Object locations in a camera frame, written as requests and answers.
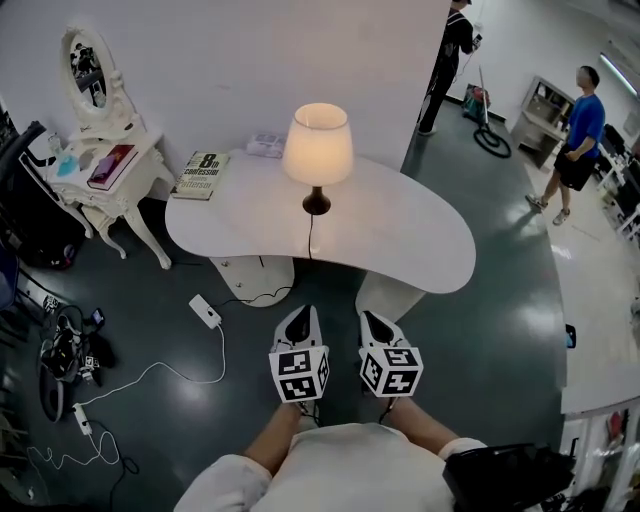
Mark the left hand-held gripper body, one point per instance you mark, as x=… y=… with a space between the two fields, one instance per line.
x=300 y=372

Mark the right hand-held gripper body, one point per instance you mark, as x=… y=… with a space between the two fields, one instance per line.
x=392 y=372

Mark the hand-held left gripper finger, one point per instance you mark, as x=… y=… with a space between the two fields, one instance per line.
x=281 y=335
x=317 y=332

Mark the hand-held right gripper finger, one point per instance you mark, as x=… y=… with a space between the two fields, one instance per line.
x=365 y=334
x=398 y=337

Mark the table lamp with cream shade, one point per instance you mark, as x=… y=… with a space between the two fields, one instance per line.
x=315 y=145

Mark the black shoulder bag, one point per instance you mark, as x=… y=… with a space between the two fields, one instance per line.
x=500 y=475

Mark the person's right forearm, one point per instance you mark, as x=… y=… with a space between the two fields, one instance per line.
x=420 y=425

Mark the person's left forearm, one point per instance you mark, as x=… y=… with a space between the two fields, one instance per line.
x=272 y=435

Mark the large white power strip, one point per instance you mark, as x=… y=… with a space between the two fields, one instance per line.
x=205 y=311

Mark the white curved vanity desk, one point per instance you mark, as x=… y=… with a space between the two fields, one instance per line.
x=390 y=235

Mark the person's white shirt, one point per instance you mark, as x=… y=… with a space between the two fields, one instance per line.
x=350 y=470

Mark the small black blue device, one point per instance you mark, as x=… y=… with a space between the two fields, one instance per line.
x=571 y=336

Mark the thick paperback book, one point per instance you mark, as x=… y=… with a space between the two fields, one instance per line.
x=200 y=175

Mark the white tissue pack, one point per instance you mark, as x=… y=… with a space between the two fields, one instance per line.
x=265 y=145

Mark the white storage rack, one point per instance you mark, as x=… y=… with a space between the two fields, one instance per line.
x=600 y=387

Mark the white carved dressing table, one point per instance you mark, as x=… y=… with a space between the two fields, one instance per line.
x=112 y=210

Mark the small white power strip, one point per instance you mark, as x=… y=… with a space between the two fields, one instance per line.
x=81 y=419

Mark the red hardcover book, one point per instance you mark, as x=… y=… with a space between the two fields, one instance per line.
x=112 y=167

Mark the grey shelf cabinet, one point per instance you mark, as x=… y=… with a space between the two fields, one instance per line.
x=540 y=140

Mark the row of office desks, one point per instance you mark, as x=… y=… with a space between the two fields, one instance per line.
x=625 y=200

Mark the blue face mask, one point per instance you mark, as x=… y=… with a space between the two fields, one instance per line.
x=67 y=167

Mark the large black case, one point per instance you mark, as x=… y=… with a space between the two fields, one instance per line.
x=35 y=220

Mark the blue chair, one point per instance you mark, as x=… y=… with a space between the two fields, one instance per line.
x=6 y=280

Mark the clear glass cup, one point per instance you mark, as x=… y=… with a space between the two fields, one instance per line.
x=55 y=144

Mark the oval white framed mirror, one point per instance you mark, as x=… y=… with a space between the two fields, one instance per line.
x=87 y=70

